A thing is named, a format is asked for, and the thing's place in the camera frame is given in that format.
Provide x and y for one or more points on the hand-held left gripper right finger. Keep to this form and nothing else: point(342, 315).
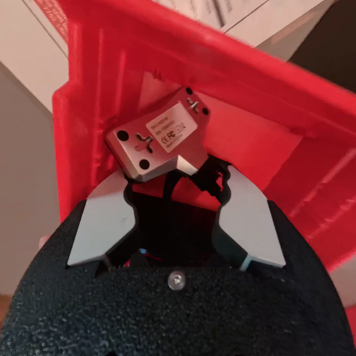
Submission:
point(250, 222)

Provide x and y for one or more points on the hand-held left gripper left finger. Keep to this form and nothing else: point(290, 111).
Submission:
point(103, 222)

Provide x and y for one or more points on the silver adapter box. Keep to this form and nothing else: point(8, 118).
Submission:
point(167, 130)

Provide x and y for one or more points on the grey desk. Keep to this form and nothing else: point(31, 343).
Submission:
point(25, 167)

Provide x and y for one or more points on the black panel with wooden back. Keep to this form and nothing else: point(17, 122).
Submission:
point(328, 41)

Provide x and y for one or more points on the white panel stand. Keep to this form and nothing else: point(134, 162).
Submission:
point(250, 16)

